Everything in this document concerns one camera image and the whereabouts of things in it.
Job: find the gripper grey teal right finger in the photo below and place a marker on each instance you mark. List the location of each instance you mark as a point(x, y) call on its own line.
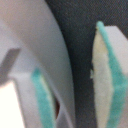
point(110, 77)

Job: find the gripper grey teal left finger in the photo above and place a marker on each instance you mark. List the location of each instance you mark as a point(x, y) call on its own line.
point(36, 99)

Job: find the small grey saucepan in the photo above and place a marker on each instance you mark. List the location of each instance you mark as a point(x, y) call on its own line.
point(30, 39)

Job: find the brown toy sausage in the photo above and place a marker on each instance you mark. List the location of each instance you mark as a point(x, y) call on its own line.
point(57, 104)

